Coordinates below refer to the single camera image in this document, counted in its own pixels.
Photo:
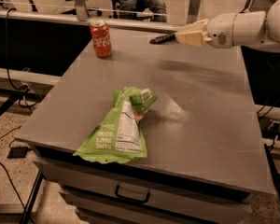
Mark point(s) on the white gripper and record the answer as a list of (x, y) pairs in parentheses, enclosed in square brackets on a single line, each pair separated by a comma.
[(220, 32)]

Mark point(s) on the dark chocolate rxbar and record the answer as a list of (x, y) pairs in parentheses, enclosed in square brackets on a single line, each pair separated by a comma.
[(163, 39)]

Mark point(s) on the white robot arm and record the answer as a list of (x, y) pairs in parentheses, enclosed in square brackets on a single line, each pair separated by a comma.
[(258, 30)]

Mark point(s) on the green rice chip bag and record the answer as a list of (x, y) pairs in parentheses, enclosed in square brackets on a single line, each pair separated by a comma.
[(118, 138)]

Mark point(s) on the person in jeans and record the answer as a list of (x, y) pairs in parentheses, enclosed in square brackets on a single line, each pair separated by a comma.
[(128, 8)]

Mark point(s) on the orange soda can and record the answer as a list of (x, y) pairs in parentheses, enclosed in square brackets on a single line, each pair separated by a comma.
[(101, 38)]

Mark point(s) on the grey drawer cabinet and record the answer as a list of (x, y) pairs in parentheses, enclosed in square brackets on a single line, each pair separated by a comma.
[(107, 198)]

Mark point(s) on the black power adapter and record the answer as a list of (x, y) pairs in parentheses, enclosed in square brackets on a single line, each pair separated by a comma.
[(17, 152)]

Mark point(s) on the metal bracket post right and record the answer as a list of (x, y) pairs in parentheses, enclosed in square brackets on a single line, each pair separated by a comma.
[(193, 10)]

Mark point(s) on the metal bracket post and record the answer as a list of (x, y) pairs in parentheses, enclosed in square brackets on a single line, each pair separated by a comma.
[(193, 10), (81, 10)]

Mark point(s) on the metal bracket post left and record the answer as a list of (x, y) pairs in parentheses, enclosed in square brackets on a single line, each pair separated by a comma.
[(81, 10)]

